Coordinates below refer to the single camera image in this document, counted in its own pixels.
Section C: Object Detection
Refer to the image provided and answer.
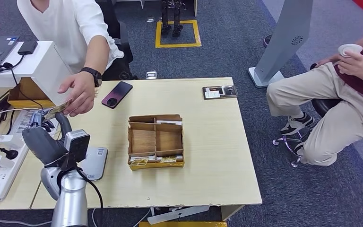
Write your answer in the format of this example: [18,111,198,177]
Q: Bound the white desk riser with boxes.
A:
[0,41,80,115]

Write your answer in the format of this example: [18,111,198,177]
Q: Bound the yellow panel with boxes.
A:
[138,221,228,227]

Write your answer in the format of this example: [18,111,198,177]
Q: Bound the yellow floor tape square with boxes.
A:
[155,19,202,49]

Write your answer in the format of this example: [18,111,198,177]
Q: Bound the black wristwatch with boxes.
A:
[79,66,103,88]

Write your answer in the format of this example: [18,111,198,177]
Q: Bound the person's right hand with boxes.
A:
[314,53,340,68]

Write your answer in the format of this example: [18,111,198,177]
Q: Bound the black power plug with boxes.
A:
[0,146,19,160]

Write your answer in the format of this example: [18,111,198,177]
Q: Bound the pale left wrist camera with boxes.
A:
[59,129,91,171]

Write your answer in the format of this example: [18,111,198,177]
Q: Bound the black card tray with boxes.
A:
[202,85,239,101]

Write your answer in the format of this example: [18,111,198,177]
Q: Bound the black power adapter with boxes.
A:
[0,90,12,110]

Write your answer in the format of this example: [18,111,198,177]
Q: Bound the grey card reader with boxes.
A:
[81,147,109,182]

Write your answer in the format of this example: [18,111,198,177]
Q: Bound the person's left hand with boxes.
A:
[58,71,96,118]
[337,50,363,78]

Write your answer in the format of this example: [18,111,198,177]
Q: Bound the black usb hub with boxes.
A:
[17,40,39,56]

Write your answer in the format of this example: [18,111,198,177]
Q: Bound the white looped cable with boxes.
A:
[0,107,44,137]

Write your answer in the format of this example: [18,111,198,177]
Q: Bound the printed paper sheet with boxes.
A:
[10,108,63,139]

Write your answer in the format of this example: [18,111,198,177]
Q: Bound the purple smartphone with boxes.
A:
[101,81,134,110]

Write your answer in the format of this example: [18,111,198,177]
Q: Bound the thin black cable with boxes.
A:
[0,53,45,139]

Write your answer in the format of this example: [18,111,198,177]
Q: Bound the black wheeled stool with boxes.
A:
[272,98,343,169]

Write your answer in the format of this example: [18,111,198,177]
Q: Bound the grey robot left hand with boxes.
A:
[22,110,73,166]

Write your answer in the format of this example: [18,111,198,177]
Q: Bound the black humanoid robot legs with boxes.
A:
[161,0,185,39]

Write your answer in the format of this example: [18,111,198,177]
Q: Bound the white metal bracket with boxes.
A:
[147,206,211,226]

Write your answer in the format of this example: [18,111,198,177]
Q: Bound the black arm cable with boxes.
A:
[56,167,104,227]

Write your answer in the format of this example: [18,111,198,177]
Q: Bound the person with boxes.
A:
[266,17,363,166]
[16,0,135,118]

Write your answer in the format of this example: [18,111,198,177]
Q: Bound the black office chair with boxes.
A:
[95,0,135,80]

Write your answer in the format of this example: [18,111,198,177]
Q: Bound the wooden desk leg panel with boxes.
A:
[220,205,245,222]

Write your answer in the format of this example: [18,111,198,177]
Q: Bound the grey kiosk stand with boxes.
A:
[248,0,314,89]

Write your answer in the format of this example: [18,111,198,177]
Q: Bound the wooden divided card box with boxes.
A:
[127,114,185,171]

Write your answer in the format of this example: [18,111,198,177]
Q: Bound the white power strip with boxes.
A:
[0,138,33,201]

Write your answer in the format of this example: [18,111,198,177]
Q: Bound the yellow cardboard box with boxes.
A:
[8,77,59,110]

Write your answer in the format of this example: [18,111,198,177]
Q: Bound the white handheld controller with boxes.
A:
[337,43,363,58]

